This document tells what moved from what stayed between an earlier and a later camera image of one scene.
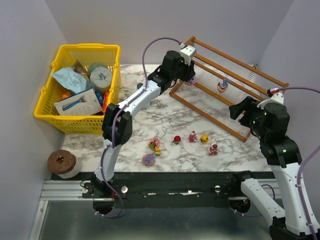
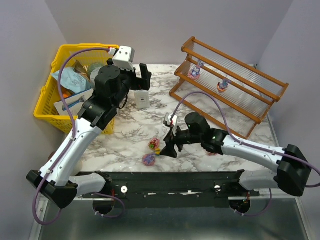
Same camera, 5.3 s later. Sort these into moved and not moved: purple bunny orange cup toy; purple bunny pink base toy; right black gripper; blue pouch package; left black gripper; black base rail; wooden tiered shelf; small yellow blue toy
Moved: right black gripper; purple bunny pink base toy; left black gripper
Not moved: purple bunny orange cup toy; black base rail; wooden tiered shelf; small yellow blue toy; blue pouch package
